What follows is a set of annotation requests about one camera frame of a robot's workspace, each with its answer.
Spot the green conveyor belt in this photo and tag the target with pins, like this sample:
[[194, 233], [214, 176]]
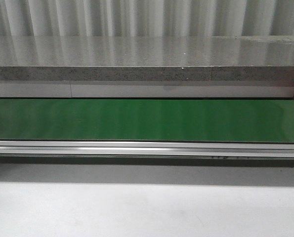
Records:
[[208, 120]]

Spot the grey speckled stone counter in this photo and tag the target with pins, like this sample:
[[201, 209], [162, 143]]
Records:
[[147, 58]]

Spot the white panel under counter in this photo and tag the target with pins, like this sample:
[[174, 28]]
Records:
[[135, 89]]

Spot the white pleated curtain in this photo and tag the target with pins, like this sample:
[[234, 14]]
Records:
[[154, 18]]

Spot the aluminium conveyor frame rail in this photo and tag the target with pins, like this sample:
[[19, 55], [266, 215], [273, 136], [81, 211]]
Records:
[[255, 150]]

